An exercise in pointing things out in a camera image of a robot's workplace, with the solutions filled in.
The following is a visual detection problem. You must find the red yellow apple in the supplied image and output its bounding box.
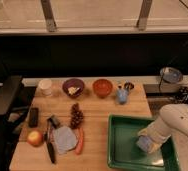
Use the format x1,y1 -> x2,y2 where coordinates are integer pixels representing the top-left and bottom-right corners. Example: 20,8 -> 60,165
27,131 -> 43,147

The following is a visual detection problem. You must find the black handled knife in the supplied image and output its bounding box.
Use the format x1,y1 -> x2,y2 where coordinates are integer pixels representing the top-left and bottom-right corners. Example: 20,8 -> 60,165
46,121 -> 56,164

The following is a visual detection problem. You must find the yellow item in bowl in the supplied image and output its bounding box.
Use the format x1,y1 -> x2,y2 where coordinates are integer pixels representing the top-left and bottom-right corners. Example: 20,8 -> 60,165
68,87 -> 80,95

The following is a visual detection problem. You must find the blue sponge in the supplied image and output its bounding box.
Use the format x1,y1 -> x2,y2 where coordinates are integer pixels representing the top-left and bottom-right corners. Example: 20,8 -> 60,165
136,136 -> 153,153

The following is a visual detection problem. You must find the grey folded cloth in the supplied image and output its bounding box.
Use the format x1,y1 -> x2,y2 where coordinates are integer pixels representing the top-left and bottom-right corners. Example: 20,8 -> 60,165
53,126 -> 78,154

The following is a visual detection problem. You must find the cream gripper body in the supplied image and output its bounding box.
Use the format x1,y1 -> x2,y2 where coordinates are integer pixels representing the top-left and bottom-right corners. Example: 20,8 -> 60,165
138,128 -> 168,154

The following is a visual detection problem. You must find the green plastic tray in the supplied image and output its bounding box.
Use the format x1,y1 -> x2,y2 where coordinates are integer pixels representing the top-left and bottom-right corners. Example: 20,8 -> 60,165
107,115 -> 181,171

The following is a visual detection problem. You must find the black rectangular block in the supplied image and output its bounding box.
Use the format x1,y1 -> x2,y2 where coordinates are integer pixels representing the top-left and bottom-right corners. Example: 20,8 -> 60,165
28,108 -> 39,128

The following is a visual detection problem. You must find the small dark brush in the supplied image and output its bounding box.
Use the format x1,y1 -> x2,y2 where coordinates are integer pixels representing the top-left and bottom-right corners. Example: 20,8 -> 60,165
49,115 -> 60,129

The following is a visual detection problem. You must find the metal bowl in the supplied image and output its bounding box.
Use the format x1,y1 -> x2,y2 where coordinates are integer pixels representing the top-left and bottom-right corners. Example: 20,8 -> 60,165
160,67 -> 183,84

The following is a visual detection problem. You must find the black office chair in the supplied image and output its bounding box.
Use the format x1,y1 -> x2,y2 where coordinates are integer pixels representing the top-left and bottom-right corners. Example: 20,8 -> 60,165
0,76 -> 29,171

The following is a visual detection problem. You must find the purple bowl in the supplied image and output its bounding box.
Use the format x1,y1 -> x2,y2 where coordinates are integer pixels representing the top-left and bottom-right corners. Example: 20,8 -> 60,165
62,78 -> 85,98

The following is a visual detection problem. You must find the bunch of red grapes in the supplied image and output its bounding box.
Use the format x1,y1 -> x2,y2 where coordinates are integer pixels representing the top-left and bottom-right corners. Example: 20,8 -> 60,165
70,103 -> 84,129

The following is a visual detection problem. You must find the orange carrot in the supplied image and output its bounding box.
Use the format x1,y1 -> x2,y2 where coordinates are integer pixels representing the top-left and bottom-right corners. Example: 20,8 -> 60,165
75,127 -> 84,155

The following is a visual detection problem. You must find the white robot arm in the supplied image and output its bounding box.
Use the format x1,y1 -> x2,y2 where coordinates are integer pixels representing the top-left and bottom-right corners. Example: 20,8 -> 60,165
137,104 -> 188,153

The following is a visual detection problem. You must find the orange bowl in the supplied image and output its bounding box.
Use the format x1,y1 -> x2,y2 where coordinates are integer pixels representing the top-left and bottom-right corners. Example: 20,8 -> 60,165
93,79 -> 113,98

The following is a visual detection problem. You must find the white cup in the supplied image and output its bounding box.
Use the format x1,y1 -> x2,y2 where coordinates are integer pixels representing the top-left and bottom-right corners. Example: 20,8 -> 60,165
38,79 -> 52,96

